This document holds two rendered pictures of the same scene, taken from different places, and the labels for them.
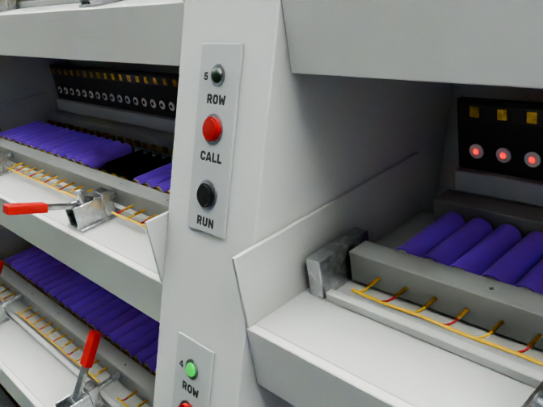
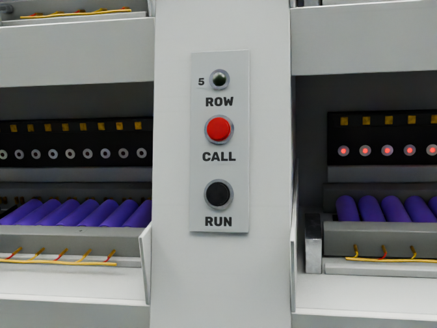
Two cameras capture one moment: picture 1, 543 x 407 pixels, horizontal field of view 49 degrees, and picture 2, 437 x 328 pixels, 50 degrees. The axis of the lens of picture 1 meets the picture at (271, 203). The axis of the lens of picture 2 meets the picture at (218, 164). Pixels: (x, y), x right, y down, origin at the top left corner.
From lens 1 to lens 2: 0.27 m
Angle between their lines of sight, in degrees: 38
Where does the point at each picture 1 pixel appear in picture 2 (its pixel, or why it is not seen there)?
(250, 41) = (257, 47)
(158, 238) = (147, 254)
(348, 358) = (404, 304)
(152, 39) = (91, 57)
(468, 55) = not seen: outside the picture
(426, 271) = (398, 228)
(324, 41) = (335, 45)
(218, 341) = not seen: outside the picture
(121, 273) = (62, 317)
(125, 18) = (48, 37)
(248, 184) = (274, 174)
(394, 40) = (409, 40)
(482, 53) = not seen: outside the picture
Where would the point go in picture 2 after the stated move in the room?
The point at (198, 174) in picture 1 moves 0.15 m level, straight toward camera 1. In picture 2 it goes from (201, 176) to (426, 167)
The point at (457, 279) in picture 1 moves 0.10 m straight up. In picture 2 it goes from (425, 227) to (422, 96)
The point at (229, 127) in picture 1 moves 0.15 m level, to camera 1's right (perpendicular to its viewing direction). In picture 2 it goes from (243, 124) to (381, 141)
